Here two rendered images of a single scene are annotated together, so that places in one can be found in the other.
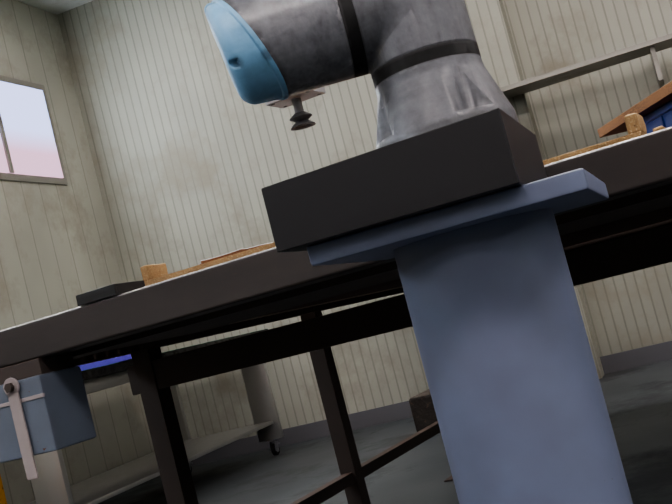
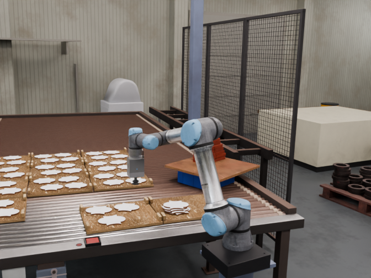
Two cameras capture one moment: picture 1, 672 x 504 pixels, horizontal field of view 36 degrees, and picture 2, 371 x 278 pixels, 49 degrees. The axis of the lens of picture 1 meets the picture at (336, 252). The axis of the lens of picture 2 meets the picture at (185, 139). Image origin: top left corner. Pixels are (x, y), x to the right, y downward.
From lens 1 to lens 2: 1.72 m
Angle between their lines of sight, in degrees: 47
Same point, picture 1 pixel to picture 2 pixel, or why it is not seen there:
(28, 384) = (61, 270)
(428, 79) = (247, 235)
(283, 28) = (229, 225)
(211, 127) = not seen: outside the picture
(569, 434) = not seen: outside the picture
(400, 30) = (244, 225)
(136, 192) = not seen: outside the picture
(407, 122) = (242, 245)
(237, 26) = (223, 225)
